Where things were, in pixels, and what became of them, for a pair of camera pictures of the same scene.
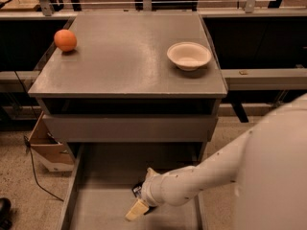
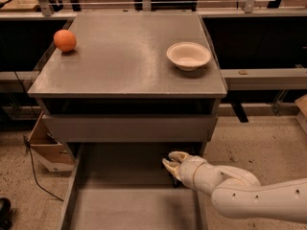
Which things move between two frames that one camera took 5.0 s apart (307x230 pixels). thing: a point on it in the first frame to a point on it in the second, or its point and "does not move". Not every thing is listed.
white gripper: [148, 189] to [189, 170]
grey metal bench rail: [266, 79] does not move
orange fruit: [65, 40] does not move
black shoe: [6, 214] does not move
